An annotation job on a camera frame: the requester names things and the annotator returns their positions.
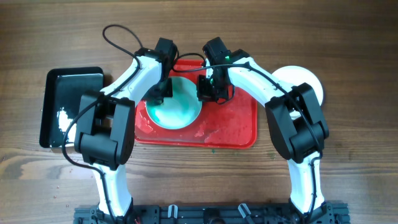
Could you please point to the red plastic tray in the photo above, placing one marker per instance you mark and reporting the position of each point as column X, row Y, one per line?
column 232, row 125

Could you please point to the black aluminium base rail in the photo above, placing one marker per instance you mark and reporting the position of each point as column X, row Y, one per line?
column 243, row 213

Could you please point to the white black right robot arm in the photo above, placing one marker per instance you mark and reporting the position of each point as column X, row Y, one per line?
column 297, row 126

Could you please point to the black water tray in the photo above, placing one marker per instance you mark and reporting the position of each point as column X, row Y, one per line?
column 63, row 90

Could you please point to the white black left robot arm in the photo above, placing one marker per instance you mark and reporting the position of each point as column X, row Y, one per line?
column 106, row 122

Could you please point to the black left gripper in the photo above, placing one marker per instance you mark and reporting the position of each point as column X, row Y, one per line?
column 166, row 93

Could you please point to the white plate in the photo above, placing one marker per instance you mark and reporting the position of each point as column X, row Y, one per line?
column 297, row 75

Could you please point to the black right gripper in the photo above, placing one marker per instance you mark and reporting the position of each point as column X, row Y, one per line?
column 203, row 95

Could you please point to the light blue plate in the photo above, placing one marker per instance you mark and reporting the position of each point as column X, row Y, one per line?
column 178, row 111

